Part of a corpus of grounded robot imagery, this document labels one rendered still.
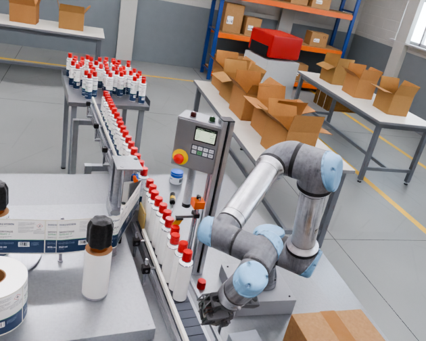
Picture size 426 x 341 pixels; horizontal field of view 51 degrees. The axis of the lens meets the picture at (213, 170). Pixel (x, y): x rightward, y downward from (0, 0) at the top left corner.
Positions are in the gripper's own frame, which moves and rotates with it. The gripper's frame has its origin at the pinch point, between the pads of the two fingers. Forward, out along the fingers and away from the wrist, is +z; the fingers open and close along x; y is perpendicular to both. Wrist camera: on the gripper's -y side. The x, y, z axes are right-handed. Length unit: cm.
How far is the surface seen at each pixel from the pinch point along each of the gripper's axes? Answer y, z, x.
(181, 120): 0, -10, -67
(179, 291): 0.8, 22.5, -16.0
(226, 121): -13, -17, -61
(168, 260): 2.7, 22.9, -27.9
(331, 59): -361, 225, -397
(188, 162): -4, 2, -57
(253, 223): -57, 58, -58
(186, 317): -0.3, 22.9, -7.0
